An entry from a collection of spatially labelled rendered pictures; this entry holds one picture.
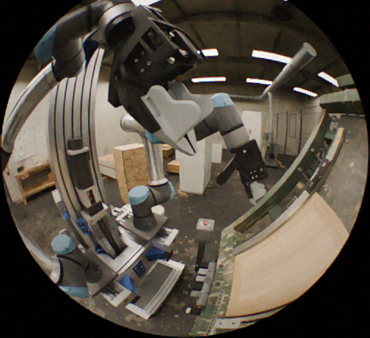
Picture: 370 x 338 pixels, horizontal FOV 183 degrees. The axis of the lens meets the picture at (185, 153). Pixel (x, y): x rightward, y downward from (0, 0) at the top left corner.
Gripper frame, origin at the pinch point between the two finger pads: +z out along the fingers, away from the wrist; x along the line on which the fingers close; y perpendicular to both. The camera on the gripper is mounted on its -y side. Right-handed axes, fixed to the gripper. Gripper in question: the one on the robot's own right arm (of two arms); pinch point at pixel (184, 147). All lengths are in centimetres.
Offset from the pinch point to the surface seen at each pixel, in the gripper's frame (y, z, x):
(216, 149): -231, 189, 412
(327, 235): 34, 47, 5
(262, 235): 1, 64, 17
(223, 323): 5, 57, -35
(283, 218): 12, 57, 23
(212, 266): -28, 83, -3
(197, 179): -161, 134, 162
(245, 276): -1, 67, -7
